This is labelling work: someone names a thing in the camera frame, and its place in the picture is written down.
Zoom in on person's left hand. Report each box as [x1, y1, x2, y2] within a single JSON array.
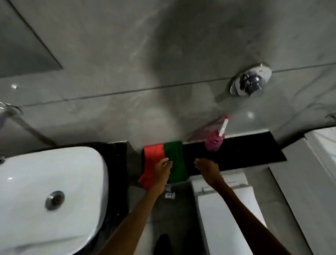
[[151, 158, 173, 188]]

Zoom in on white bathtub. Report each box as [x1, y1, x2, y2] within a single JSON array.
[[269, 126, 336, 255]]

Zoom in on grey wall mirror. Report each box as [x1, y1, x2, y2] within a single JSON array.
[[0, 0, 64, 78]]

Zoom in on black stone ledge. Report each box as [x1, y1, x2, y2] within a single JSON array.
[[142, 131, 288, 180]]

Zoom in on chrome wall flush valve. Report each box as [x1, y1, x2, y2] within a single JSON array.
[[230, 63, 272, 97]]

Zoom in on chrome sink drain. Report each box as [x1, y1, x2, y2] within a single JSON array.
[[45, 191, 65, 211]]

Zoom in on pink spray bottle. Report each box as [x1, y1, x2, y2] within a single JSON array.
[[205, 116, 229, 152]]

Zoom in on person's black shoe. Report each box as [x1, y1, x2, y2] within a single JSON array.
[[153, 233, 172, 255]]

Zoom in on person's left forearm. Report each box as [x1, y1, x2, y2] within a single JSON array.
[[98, 183, 168, 255]]

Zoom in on person's right forearm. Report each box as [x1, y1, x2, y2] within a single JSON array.
[[209, 175, 293, 255]]

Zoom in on person's right hand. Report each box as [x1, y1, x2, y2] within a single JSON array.
[[194, 158, 223, 185]]

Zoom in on green cloth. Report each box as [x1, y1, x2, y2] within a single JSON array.
[[164, 141, 188, 184]]

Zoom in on white sink basin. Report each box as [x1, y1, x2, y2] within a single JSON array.
[[0, 146, 109, 255]]

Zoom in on white toilet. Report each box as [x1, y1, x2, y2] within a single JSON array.
[[190, 172, 268, 255]]

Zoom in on red cloth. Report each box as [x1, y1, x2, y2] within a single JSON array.
[[138, 144, 166, 190]]

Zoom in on chrome sink faucet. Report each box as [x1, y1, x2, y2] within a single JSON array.
[[0, 102, 24, 124]]

